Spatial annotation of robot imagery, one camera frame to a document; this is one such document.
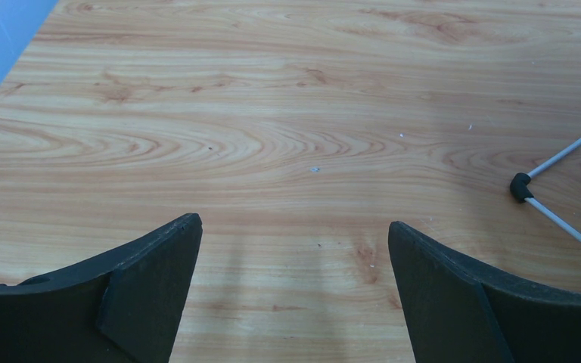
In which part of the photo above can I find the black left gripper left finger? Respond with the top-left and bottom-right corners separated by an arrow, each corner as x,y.
0,213 -> 203,362

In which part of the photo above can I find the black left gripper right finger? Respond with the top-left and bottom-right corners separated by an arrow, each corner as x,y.
388,222 -> 581,362

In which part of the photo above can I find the yellow-framed whiteboard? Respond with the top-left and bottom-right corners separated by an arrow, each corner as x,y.
508,136 -> 581,244

